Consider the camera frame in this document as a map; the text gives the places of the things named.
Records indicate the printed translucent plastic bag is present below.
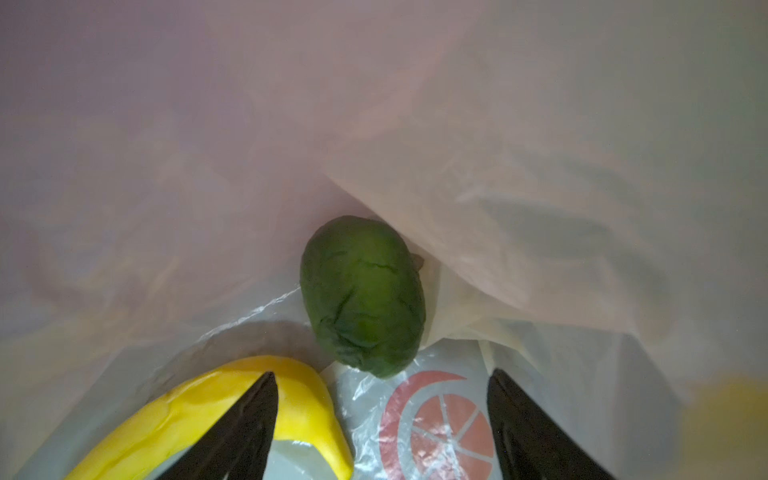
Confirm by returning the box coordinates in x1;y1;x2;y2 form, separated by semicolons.
1;1;767;479

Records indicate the yellow banana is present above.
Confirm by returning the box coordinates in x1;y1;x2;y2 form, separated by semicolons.
67;355;354;479

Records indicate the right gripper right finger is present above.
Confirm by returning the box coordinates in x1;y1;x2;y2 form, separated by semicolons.
487;368;613;480

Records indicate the green lime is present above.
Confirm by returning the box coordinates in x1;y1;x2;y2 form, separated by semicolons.
300;216;426;379

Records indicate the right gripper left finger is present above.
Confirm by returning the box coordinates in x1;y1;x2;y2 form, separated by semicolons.
160;371;279;480

